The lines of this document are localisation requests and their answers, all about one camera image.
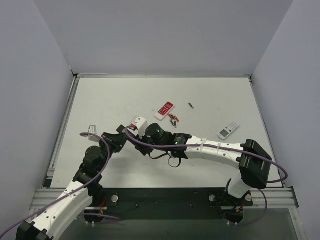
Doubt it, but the black remote control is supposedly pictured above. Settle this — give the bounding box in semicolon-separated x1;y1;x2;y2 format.
116;125;127;134

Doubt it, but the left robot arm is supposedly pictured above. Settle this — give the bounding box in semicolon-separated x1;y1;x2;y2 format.
15;132;128;240

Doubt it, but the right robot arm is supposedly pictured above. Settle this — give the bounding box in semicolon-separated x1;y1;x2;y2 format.
130;121;272;199

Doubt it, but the red and white remote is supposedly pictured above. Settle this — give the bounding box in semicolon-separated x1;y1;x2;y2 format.
154;101;175;121

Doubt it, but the white remote control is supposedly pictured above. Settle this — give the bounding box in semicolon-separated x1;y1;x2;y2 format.
217;121;240;140

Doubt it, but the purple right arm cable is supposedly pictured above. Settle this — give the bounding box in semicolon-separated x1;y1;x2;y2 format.
124;125;288;227

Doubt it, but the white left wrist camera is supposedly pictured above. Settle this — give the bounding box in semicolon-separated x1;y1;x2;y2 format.
88;125;100;143

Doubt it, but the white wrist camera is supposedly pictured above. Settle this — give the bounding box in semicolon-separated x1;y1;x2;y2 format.
88;125;100;143
130;116;148;139

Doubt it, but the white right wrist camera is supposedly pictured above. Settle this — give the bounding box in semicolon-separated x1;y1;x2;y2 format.
130;116;148;139

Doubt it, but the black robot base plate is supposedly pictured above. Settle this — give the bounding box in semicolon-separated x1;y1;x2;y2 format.
84;187;253;224

